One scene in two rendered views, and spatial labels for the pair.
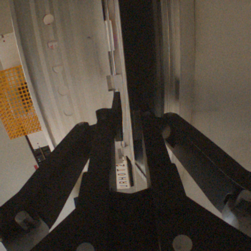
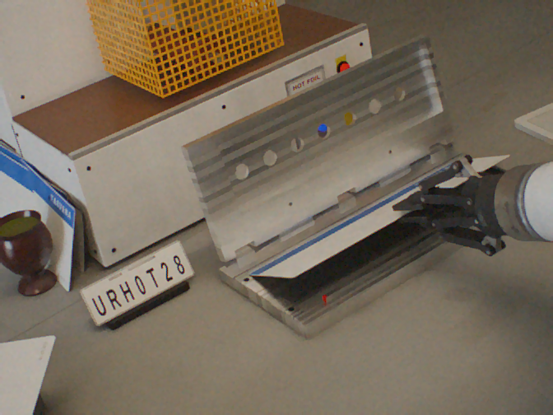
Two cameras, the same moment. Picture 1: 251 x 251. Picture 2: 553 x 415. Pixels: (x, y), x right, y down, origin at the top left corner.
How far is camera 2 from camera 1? 1.32 m
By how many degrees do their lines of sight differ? 55
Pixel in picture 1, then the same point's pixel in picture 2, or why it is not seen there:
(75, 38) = (383, 133)
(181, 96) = (437, 249)
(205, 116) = (439, 273)
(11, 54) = not seen: outside the picture
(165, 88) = (432, 236)
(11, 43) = not seen: outside the picture
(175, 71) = not seen: hidden behind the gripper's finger
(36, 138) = (15, 18)
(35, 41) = (374, 81)
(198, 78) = (453, 256)
